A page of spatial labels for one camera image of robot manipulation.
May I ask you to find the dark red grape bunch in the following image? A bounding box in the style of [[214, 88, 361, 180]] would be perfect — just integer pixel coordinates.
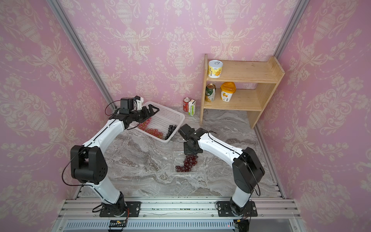
[[175, 155, 198, 173]]

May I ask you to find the light red grape bunch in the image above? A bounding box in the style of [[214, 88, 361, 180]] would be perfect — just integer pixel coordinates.
[[138, 119, 163, 140]]

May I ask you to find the yellow can white lid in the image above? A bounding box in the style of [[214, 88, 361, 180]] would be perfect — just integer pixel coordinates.
[[208, 60, 223, 79]]

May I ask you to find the green white carton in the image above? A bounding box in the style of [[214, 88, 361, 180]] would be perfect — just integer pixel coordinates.
[[188, 100, 196, 116]]

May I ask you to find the black grape bunch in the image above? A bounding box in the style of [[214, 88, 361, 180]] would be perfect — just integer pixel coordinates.
[[164, 125, 177, 140]]

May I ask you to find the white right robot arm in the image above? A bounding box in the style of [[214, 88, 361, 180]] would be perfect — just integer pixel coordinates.
[[183, 129, 265, 216]]

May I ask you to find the yellow lidded cup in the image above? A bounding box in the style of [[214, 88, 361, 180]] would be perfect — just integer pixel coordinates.
[[220, 82, 236, 102]]

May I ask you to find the white perforated plastic basket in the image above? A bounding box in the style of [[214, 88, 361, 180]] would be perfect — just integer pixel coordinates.
[[135, 101, 185, 143]]

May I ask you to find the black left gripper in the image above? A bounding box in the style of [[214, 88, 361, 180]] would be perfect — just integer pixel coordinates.
[[129, 103, 159, 122]]

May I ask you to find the red soda can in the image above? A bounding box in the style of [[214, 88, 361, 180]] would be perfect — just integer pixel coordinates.
[[183, 97, 191, 112]]

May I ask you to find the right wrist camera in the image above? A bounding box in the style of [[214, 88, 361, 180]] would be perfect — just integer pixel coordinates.
[[178, 124, 199, 141]]

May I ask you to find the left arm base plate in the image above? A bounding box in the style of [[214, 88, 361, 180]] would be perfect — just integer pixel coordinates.
[[100, 201, 141, 218]]

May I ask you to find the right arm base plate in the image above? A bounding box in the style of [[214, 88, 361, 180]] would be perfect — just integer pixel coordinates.
[[215, 200, 258, 217]]

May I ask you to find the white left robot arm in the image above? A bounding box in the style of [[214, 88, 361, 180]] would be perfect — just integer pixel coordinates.
[[70, 104, 159, 217]]

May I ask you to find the wooden shelf unit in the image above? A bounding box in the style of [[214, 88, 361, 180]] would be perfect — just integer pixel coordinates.
[[200, 55, 285, 129]]

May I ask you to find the aluminium rail frame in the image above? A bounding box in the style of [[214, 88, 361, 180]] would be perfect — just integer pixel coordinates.
[[52, 197, 305, 232]]

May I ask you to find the green drink can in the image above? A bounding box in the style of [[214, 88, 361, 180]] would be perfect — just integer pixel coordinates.
[[205, 84, 216, 102]]

